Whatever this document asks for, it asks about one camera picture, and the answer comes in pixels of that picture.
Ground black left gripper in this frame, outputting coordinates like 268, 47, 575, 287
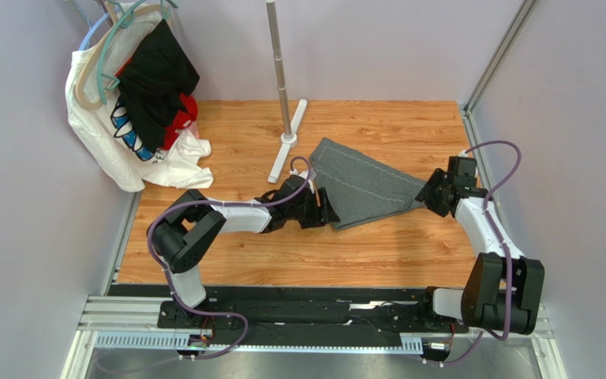
286, 187, 341, 230

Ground grey cloth napkin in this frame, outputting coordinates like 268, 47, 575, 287
309, 137, 425, 231

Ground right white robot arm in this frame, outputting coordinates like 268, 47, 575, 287
416, 156, 545, 336

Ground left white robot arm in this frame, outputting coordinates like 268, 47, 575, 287
147, 175, 340, 309

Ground white stand base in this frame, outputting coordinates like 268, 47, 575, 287
267, 99, 308, 183

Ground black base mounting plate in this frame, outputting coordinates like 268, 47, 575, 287
157, 286, 469, 347

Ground red garment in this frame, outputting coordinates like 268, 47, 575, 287
117, 56, 200, 152

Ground black garment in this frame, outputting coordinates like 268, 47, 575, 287
117, 21, 200, 152

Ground silver metal stand pole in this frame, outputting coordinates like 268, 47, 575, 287
266, 0, 294, 141

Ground white T-shirt with print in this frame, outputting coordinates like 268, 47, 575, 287
65, 10, 215, 193

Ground teal clothes hanger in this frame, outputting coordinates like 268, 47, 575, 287
95, 1, 178, 106

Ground beige clothes hanger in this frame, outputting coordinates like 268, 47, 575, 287
74, 1, 178, 110

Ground blue clothes hanger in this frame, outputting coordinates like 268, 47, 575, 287
78, 13, 110, 51

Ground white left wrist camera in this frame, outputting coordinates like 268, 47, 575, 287
290, 169, 316, 193

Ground aluminium corner post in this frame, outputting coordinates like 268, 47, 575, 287
462, 0, 541, 114

